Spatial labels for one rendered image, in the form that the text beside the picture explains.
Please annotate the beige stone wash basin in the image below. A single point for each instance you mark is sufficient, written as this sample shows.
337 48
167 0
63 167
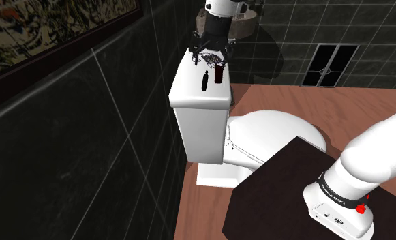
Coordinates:
245 28

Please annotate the white toilet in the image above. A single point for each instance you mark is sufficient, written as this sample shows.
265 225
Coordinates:
201 133

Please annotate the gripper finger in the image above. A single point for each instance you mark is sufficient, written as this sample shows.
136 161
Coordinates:
228 50
195 50

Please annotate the black bottle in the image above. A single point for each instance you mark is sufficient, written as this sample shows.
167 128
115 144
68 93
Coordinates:
204 81

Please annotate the dark framed wall picture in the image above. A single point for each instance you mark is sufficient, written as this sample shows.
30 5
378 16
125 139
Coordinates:
35 30

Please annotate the dark two-pane window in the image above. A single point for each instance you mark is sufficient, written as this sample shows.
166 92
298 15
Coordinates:
317 66

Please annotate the dark red cup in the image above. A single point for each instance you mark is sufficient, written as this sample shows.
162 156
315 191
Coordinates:
218 74

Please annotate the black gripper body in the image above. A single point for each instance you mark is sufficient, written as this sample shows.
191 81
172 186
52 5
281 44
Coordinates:
217 30

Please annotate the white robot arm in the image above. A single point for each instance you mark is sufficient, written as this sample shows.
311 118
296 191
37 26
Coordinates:
367 159

